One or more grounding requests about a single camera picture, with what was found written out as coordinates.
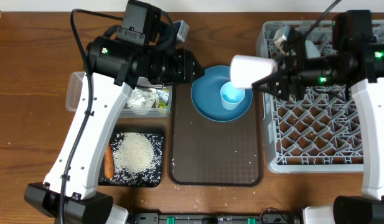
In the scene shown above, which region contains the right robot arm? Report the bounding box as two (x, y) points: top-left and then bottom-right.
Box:
(247, 29), (384, 223)

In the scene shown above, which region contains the dark blue plate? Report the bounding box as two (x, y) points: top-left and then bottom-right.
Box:
(191, 65), (253, 122)

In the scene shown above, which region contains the brown serving tray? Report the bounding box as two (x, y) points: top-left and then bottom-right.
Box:
(169, 84), (263, 187)

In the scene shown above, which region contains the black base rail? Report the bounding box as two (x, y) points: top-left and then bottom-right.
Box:
(127, 212), (303, 224)

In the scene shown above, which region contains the white rice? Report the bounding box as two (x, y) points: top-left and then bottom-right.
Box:
(112, 133), (155, 175)

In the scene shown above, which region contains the black plastic tray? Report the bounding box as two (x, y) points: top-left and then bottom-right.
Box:
(98, 124), (165, 188)

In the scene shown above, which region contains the pink cup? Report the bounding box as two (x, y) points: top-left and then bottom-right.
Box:
(230, 55), (278, 89)

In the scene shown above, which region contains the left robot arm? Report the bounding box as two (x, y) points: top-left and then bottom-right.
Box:
(24, 35), (204, 223)

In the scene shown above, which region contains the light blue cup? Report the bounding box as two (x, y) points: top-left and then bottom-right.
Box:
(220, 82), (245, 110)

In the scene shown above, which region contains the orange carrot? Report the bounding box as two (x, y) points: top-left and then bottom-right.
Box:
(104, 144), (115, 179)

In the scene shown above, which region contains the clear plastic bin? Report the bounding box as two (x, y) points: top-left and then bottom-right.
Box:
(66, 72), (172, 118)

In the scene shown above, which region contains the grey plastic dishwasher rack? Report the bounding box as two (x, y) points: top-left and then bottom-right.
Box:
(256, 20), (384, 173)

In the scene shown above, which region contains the white napkin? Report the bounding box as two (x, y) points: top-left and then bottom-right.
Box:
(127, 88), (157, 115)

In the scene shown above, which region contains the green white wrapper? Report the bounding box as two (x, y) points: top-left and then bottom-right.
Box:
(156, 89), (169, 109)

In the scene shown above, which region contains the light blue bowl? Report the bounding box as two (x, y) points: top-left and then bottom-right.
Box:
(305, 40), (321, 58)

